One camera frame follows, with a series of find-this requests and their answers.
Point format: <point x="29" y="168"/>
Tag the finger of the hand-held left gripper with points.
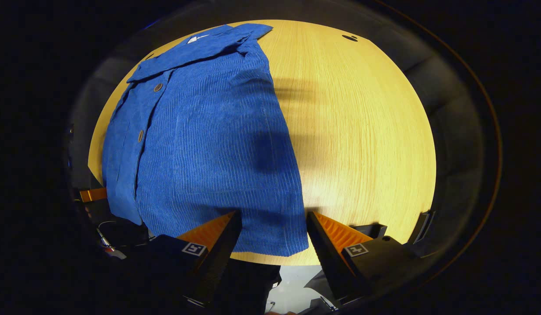
<point x="94" y="194"/>

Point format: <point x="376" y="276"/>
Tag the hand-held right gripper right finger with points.
<point x="327" y="253"/>

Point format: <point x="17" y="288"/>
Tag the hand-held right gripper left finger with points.
<point x="220" y="253"/>

